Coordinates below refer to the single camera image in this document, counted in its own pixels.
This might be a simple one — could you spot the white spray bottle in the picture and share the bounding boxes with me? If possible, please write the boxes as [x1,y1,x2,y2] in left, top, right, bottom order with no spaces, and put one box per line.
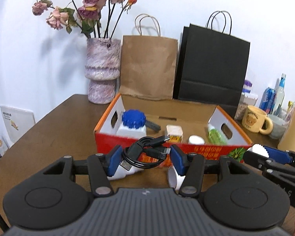
[106,163,141,180]

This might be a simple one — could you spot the black paper bag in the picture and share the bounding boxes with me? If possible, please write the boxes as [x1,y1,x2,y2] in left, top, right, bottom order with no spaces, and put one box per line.
[172,10,251,120]

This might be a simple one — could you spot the pink mottled ceramic vase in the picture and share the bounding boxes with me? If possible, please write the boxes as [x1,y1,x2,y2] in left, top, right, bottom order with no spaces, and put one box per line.
[85,37,122,104]

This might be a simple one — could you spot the red cardboard box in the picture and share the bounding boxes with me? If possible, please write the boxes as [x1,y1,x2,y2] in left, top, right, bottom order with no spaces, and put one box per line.
[93,93,254,169]

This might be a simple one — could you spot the yellow bear mug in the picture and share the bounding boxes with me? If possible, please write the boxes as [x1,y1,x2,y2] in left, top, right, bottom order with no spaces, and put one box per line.
[242,105,274,135]

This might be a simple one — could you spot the white tape roll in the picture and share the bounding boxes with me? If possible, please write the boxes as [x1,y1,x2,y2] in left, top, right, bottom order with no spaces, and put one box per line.
[167,166,186,191]

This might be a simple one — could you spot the white ridged cap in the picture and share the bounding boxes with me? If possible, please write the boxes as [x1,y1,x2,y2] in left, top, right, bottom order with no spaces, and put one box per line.
[251,144,270,158]

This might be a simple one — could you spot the clear bottle blue label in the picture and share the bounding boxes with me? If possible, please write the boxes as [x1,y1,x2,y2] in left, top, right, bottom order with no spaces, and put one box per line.
[273,73,286,116]

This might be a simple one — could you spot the blue drink can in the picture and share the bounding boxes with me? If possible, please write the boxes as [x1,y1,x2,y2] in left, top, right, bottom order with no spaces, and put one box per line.
[259,87,276,115]

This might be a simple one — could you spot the purple white small container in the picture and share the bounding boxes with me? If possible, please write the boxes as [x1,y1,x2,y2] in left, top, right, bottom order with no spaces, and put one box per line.
[243,79,253,93]

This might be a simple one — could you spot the gold foil wrapper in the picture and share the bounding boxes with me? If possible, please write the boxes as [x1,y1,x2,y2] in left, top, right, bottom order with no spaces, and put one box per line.
[286,100,295,122]

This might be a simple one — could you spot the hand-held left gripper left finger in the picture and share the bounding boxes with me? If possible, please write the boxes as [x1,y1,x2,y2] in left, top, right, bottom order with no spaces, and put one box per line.
[43,145,124,197]

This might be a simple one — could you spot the clear plastic jar white lid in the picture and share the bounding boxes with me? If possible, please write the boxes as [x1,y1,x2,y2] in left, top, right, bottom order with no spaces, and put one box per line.
[235,92,258,121]

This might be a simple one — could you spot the brown paper bag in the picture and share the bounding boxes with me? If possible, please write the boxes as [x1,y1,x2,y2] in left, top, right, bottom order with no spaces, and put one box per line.
[118,14,179,101]

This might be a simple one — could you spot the green spray bottle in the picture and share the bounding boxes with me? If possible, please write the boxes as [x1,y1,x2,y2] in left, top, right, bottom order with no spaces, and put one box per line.
[207,125,228,145]

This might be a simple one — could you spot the small yellow box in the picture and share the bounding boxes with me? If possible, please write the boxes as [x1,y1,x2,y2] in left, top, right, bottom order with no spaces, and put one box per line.
[166,124,184,143]

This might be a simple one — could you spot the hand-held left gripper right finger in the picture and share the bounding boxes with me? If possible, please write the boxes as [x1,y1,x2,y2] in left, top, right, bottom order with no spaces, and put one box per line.
[170,144,254,198]

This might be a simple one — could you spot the blue round tool grey handle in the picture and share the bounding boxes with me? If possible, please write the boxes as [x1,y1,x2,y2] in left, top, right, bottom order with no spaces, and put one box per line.
[122,109,161,131]

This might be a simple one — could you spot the grey white bowl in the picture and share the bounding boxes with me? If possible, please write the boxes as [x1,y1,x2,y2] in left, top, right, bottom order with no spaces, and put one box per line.
[267,114,289,140]

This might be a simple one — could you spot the white packet gold seal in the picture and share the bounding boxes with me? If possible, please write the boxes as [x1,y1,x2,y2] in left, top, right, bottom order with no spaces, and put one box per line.
[0,135,9,153]

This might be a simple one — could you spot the white flat board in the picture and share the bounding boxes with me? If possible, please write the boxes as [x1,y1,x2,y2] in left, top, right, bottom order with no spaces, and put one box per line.
[0,105,36,143]

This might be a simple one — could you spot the black USB cable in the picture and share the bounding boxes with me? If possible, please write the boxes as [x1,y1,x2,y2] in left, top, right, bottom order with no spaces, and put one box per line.
[121,136,173,170]

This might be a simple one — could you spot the white round jar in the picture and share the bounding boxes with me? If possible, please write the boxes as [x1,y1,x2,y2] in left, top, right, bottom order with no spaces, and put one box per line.
[188,135,205,145]

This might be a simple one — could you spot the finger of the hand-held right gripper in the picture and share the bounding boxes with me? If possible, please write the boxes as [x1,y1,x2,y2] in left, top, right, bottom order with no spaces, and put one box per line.
[264,146,295,170]
[243,150,288,175]

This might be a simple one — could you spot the white labelled packet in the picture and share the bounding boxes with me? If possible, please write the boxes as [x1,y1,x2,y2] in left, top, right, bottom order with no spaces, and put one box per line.
[116,124,147,138]

